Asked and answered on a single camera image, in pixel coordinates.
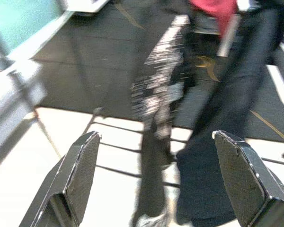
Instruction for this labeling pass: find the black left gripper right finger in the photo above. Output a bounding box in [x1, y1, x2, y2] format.
[212, 130, 284, 227]

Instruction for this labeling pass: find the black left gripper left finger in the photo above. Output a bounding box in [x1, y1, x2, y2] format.
[18, 131, 102, 227]

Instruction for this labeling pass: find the black hanging garment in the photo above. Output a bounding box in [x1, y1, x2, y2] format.
[174, 0, 284, 227]

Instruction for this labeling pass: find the grey padded ottoman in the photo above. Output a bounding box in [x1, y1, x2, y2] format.
[0, 56, 49, 164]

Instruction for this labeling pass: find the white shelf unit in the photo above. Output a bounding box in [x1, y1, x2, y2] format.
[68, 0, 109, 15]

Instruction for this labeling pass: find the red garment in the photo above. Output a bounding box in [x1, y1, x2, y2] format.
[189, 0, 239, 36]

